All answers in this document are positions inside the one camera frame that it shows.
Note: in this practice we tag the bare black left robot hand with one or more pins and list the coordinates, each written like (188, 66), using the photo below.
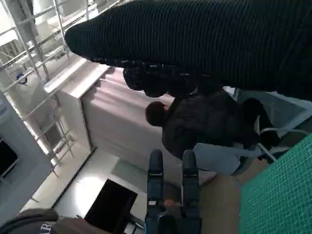
(190, 185)

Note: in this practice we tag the grey-blue office chair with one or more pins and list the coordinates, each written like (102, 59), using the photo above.
(217, 158)

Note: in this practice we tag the dark window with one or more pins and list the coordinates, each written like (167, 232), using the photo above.
(6, 158)

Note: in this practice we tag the black screen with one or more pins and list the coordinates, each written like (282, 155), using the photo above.
(109, 204)

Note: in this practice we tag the white metal scaffold frame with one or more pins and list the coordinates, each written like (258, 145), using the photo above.
(31, 56)

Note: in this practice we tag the black garment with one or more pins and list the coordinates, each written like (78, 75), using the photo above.
(258, 117)

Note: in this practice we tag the pale pleated curtain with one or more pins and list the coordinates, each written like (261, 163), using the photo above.
(122, 109)

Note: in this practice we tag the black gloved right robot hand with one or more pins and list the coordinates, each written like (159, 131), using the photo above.
(195, 36)

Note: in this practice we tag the person in dark jacket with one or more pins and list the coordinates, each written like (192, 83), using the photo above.
(207, 122)

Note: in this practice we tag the green cutting mat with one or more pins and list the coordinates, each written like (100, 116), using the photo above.
(280, 190)

